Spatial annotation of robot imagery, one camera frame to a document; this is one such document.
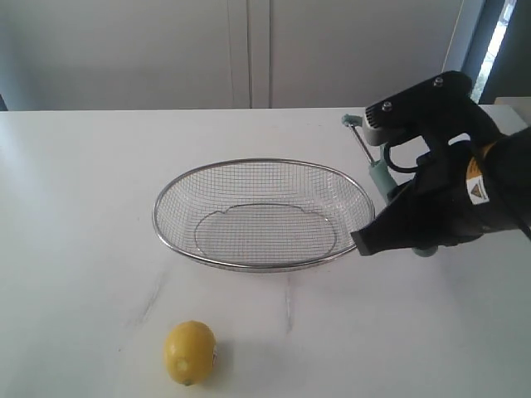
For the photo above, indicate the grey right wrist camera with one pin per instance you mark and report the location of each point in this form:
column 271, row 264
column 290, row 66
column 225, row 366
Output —
column 390, row 117

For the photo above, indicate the white cabinet doors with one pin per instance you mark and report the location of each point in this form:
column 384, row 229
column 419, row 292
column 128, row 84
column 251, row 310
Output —
column 224, row 54

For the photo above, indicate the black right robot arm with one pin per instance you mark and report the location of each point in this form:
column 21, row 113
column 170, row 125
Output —
column 509, row 164

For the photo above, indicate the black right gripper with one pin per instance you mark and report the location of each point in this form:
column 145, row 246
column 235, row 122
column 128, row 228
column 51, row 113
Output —
column 453, row 198

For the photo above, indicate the teal handled vegetable peeler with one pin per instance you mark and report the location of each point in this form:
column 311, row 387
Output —
column 385, row 183

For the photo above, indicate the yellow lemon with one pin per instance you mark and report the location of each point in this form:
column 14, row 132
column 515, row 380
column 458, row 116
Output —
column 190, row 352

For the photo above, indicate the oval wire mesh basket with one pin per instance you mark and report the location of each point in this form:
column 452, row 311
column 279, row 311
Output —
column 261, row 215

